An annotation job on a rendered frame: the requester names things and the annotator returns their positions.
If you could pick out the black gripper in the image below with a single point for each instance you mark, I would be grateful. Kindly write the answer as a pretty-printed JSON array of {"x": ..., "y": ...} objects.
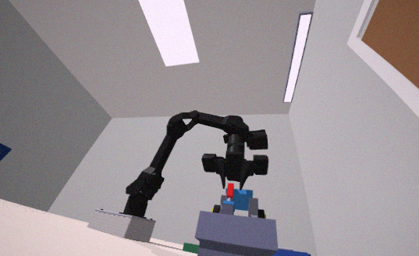
[{"x": 235, "y": 158}]

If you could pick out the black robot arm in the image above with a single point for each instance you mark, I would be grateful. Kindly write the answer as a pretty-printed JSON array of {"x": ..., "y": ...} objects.
[{"x": 150, "y": 180}]

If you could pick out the green tray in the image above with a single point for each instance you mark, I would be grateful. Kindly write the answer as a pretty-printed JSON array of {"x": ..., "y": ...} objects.
[{"x": 192, "y": 248}]

